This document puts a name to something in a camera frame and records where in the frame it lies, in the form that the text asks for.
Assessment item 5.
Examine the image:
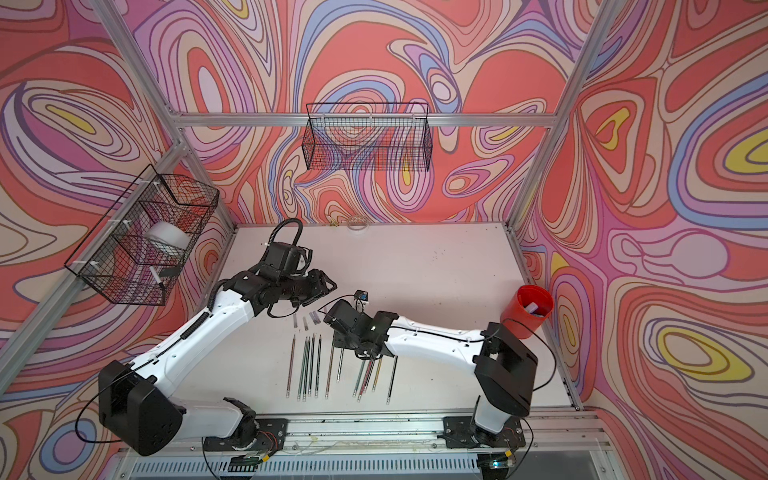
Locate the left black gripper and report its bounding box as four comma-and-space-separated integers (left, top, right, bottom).
278, 268, 340, 308

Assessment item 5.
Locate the dark blue pencil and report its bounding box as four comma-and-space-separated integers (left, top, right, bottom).
305, 334, 316, 397
300, 337, 310, 401

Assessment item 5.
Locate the green pencil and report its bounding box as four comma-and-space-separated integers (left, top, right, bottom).
296, 337, 310, 401

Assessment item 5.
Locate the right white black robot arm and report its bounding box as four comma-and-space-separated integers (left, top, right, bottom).
323, 298, 539, 434

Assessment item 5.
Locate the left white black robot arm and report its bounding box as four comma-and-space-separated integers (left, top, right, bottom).
93, 218, 337, 456

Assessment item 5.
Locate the bundle of coloured pencils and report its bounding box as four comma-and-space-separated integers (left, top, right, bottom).
319, 345, 371, 403

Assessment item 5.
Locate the black pencil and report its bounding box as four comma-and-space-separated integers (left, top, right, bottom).
386, 356, 399, 405

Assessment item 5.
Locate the white marker in basket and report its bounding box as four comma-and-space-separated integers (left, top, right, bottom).
149, 266, 166, 290

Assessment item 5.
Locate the white tape roll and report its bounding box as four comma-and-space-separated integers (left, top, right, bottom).
144, 221, 190, 256

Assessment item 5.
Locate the red plastic cup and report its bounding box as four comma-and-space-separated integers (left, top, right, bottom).
500, 285, 554, 340

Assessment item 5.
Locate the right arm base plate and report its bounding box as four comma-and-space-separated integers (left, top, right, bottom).
437, 416, 526, 451

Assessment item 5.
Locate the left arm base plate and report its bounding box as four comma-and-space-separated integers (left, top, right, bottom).
203, 418, 288, 454

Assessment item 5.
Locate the back wall wire basket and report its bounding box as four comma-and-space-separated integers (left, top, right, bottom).
301, 101, 433, 173

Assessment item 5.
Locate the wall wire basket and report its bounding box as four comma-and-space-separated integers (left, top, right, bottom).
301, 101, 433, 173
65, 166, 219, 306

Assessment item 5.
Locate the left wall wire basket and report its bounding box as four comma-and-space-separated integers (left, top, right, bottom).
65, 166, 219, 306

